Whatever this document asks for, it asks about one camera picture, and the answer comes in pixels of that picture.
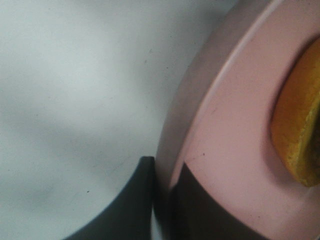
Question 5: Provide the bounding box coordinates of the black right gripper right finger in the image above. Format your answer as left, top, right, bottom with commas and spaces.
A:
169, 164, 258, 240

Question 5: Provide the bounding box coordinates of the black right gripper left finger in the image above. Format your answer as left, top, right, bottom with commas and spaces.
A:
67, 156, 155, 240

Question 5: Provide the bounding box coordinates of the pink round plate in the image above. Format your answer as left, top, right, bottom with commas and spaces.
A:
155, 0, 320, 240

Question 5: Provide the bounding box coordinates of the toy burger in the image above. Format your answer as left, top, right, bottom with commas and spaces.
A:
270, 39, 320, 187

